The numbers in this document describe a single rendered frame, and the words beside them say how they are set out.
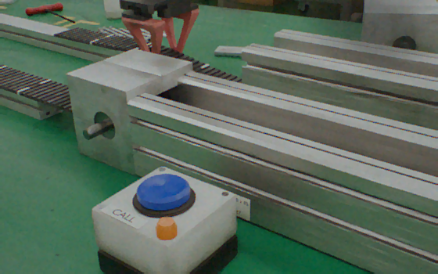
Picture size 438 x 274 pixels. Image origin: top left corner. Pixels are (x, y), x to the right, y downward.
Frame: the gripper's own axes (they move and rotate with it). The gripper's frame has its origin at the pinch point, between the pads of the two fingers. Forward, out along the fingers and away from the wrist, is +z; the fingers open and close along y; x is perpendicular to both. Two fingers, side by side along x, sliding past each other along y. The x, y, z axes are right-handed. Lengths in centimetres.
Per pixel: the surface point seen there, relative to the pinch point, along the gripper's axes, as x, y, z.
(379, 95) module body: -35.2, -4.1, -3.2
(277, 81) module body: -23.0, -4.8, -2.5
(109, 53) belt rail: 10.0, -2.3, 0.8
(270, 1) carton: 185, 309, 80
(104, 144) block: -13.8, -24.0, 0.3
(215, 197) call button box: -33.1, -29.2, -3.3
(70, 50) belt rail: 19.8, -2.4, 2.0
